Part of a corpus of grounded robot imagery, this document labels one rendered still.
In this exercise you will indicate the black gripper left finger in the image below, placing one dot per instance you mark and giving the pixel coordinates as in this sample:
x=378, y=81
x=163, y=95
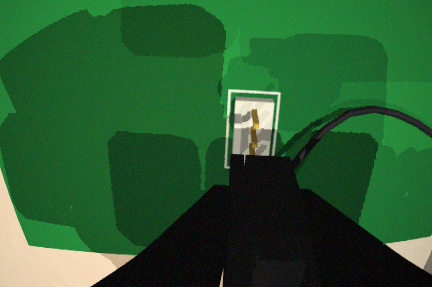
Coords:
x=190, y=253

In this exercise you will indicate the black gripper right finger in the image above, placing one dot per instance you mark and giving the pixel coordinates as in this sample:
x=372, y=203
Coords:
x=344, y=254

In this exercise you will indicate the green circuit board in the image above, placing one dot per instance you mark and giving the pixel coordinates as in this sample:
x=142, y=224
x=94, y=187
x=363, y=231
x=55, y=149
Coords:
x=116, y=116

